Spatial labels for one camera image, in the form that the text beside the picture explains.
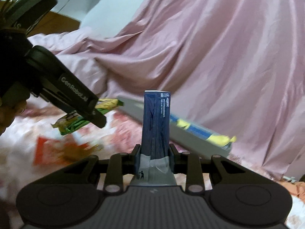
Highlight person left hand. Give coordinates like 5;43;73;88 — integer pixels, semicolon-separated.
0;100;26;135

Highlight dark blue stick packet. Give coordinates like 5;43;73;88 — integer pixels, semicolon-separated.
130;90;177;186

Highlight grey shallow cardboard box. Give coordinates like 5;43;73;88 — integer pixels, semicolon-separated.
118;96;231;158

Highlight red spicy snack packet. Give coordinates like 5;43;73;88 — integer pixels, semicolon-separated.
33;136;103;166

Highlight brown wooden headboard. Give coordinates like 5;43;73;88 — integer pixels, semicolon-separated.
1;0;80;37

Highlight pale pink duvet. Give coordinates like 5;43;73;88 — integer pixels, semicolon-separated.
28;27;108;98

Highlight floral pink quilt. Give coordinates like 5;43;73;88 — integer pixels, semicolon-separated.
1;99;304;228

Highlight yellow green biscuit packet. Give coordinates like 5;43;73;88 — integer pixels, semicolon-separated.
51;98;124;135

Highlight colourful drawing paper lining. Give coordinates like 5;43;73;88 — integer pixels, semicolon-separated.
170;114;237;148

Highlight shiny pink satin sheet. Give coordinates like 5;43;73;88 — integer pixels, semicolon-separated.
54;0;305;181

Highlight orange cloth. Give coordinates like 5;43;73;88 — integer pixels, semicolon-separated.
278;181;305;201

